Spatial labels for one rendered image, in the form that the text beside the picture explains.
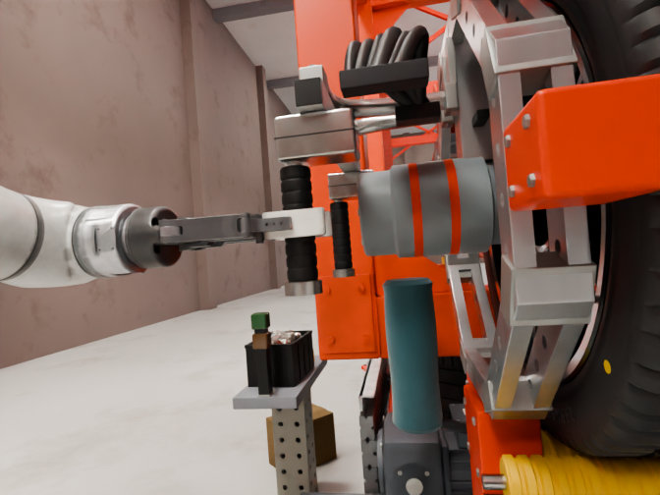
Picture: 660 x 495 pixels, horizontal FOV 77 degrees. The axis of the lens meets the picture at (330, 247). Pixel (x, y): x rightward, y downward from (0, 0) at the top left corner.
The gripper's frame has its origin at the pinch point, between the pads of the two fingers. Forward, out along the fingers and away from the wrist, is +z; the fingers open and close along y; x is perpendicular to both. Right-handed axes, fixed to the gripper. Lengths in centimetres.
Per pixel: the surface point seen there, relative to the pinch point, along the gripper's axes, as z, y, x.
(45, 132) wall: -355, -337, 153
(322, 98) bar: 4.4, 3.9, 12.7
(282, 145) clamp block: -0.7, 2.5, 8.7
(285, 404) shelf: -20, -53, -40
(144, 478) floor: -91, -97, -83
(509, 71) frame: 21.3, 10.2, 10.4
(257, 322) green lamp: -26, -53, -19
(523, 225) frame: 21.5, 10.0, -2.6
